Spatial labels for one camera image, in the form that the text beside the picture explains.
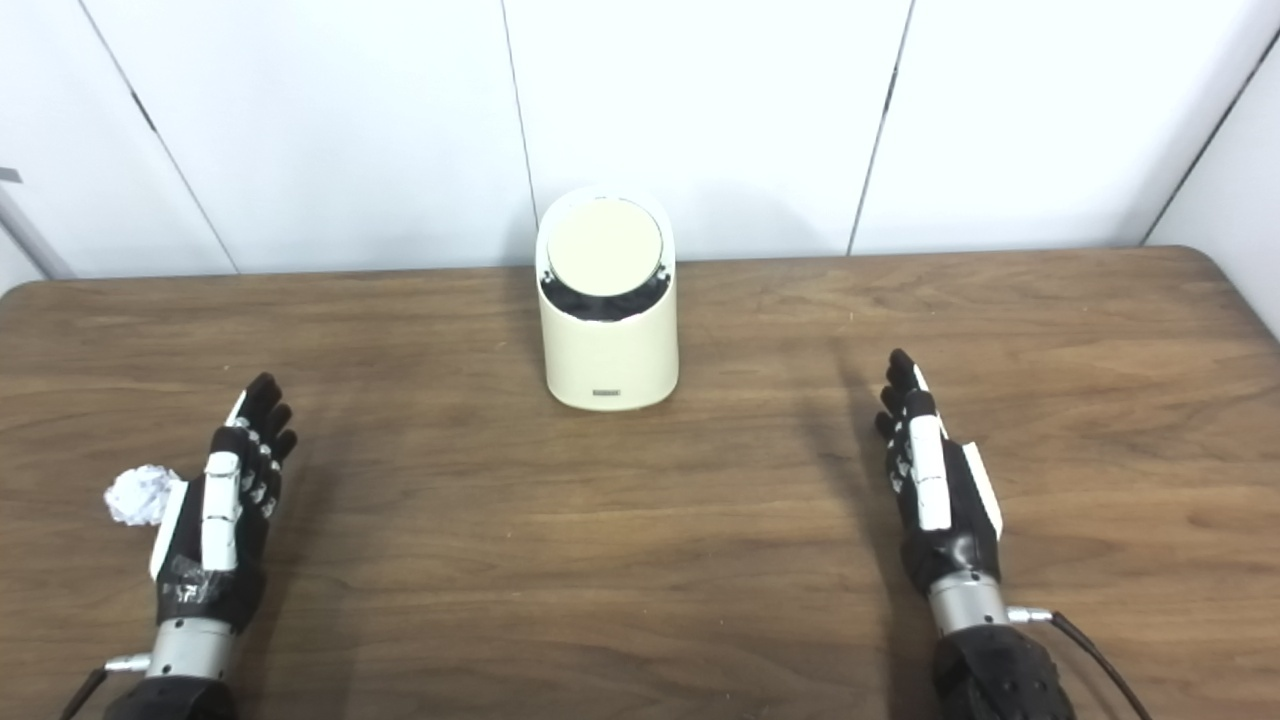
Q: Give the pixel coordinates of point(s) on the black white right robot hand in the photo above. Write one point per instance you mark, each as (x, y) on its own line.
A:
(930, 480)

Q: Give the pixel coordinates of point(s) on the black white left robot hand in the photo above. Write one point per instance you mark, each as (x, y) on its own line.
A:
(220, 520)

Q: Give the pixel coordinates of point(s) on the white paper ball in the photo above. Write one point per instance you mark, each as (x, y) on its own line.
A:
(140, 495)

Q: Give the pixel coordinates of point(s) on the round cream bin lid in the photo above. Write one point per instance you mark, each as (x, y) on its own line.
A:
(605, 245)

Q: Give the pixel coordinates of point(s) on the cream-colored cylindrical bin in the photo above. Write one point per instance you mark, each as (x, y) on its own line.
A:
(610, 350)

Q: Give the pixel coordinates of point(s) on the gray wall corner post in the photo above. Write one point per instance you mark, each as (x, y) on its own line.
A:
(30, 235)

